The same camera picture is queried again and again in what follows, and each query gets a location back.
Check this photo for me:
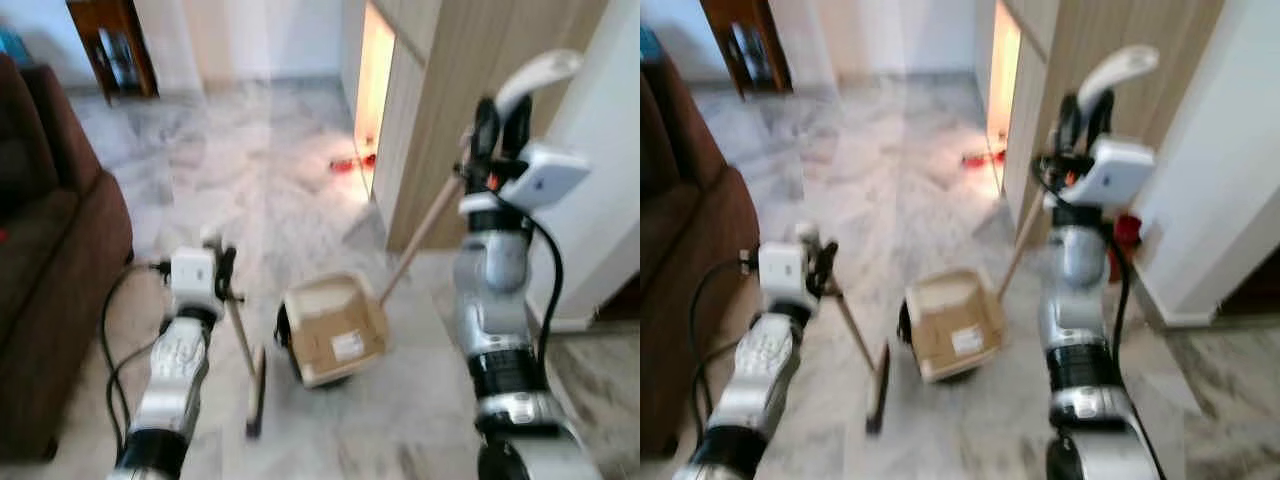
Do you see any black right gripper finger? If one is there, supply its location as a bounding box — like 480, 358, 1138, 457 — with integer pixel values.
503, 95, 534, 161
1056, 92, 1085, 161
470, 96, 501, 166
1086, 88, 1115, 153

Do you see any beige long-handled dustpan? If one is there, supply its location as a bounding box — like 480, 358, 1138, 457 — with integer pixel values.
275, 50, 586, 391
900, 45, 1162, 386

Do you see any wooden handled broom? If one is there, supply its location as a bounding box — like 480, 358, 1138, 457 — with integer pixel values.
795, 222, 894, 437
200, 228, 269, 441

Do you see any light wood cabinet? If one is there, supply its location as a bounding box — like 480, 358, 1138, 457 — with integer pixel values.
340, 0, 611, 253
975, 0, 1227, 247

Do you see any brown sofa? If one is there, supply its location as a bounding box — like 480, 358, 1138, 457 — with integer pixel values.
640, 55, 763, 463
0, 55, 137, 463

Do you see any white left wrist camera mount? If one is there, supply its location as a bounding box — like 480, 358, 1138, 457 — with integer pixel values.
757, 240, 814, 314
170, 247, 223, 313

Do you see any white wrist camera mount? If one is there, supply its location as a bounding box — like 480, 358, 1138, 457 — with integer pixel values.
757, 240, 814, 314
500, 140, 592, 212
1075, 135, 1159, 209
170, 247, 223, 313

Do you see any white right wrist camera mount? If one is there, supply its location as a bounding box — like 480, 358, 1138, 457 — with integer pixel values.
1075, 135, 1159, 209
500, 140, 592, 212

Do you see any red item by wall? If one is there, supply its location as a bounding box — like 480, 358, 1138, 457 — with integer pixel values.
1114, 214, 1143, 283

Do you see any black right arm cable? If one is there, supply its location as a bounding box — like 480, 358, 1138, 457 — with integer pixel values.
505, 200, 566, 373
1098, 222, 1169, 480

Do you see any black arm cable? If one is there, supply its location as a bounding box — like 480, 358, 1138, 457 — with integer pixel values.
686, 256, 763, 403
505, 200, 566, 373
1098, 222, 1169, 480
99, 258, 173, 453

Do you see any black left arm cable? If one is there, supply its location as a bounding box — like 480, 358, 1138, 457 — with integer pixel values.
99, 258, 173, 453
686, 256, 763, 403

